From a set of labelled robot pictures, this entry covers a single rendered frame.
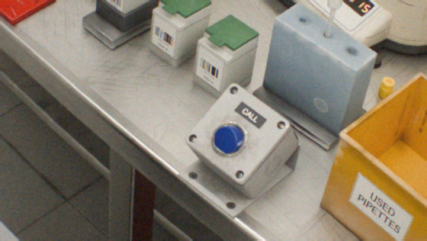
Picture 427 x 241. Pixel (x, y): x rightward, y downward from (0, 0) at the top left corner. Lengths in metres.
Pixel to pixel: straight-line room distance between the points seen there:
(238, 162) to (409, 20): 0.31
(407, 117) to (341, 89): 0.08
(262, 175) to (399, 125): 0.16
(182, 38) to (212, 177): 0.16
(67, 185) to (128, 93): 1.07
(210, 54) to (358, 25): 0.18
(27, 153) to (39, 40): 1.07
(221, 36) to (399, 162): 0.22
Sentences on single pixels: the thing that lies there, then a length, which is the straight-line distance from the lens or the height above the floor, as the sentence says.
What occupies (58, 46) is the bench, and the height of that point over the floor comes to 0.88.
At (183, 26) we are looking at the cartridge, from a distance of 0.92.
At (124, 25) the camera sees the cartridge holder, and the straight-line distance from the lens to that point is 0.97.
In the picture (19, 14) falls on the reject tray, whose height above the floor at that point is 0.88.
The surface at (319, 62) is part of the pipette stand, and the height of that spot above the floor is 0.96.
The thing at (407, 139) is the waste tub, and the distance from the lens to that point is 0.92.
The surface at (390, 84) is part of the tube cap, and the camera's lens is 0.97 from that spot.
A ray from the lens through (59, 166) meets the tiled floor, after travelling 2.02.
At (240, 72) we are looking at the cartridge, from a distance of 0.92.
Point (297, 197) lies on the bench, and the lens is 0.86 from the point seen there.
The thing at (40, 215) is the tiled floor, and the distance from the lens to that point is 1.93.
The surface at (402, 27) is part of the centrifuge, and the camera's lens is 1.01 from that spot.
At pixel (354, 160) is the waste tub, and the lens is 0.79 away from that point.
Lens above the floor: 1.52
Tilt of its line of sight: 45 degrees down
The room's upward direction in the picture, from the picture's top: 9 degrees clockwise
